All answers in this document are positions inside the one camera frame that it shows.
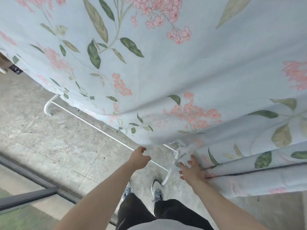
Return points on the person's right hand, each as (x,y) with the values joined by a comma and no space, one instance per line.
(194,174)

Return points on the person's left hand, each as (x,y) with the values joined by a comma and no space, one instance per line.
(138,158)

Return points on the person's right middle finger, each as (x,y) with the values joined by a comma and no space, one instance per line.
(193,160)

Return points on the person's left thumb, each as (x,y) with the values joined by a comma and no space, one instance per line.
(142,149)

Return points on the person's right thumb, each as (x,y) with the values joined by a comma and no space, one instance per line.
(181,176)

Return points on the blue floral bed sheet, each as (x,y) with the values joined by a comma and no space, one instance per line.
(196,69)

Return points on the person's left forearm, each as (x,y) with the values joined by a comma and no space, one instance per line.
(100,201)

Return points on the person's right forearm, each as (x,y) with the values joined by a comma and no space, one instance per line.
(223,205)

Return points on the white grey sneaker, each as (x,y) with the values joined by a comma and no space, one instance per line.
(157,190)
(127,190)

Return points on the black trousers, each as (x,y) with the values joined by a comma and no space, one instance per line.
(168,213)

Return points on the grey shirt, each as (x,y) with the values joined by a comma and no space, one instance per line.
(165,225)

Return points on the white metal drying rack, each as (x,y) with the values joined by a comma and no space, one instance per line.
(96,126)

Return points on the small black patterned object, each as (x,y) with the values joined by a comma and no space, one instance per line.
(15,69)

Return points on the dark metal door frame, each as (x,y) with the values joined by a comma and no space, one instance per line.
(28,196)

